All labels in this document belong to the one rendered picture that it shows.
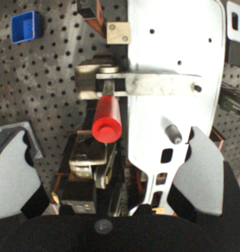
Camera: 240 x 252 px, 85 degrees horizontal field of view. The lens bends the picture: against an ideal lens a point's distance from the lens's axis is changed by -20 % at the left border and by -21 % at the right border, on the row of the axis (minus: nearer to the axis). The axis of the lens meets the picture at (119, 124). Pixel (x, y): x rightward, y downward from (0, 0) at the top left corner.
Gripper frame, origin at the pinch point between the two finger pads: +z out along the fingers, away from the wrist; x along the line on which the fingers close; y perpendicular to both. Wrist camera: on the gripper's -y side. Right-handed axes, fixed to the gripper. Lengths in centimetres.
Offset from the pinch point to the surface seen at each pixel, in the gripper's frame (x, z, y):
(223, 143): 32.9, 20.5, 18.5
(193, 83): 13.4, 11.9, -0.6
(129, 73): 3.0, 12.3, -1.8
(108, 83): 0.0, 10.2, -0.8
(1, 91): -50, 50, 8
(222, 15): 24.7, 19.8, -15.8
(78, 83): -5.1, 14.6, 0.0
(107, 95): 0.0, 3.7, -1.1
